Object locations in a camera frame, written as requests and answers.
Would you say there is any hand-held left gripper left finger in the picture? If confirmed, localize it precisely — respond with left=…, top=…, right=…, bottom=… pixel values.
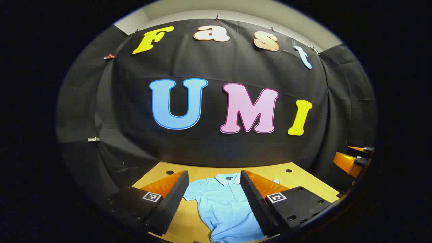
left=107, top=170, right=190, bottom=237

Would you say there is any black backdrop cloth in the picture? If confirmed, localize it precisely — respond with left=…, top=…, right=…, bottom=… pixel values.
left=56, top=19, right=378, bottom=210

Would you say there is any light blue T-shirt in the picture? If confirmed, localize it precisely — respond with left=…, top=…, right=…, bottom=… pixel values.
left=183, top=173, right=280, bottom=243

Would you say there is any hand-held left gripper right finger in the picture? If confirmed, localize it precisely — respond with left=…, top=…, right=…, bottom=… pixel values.
left=240, top=170, right=332, bottom=237

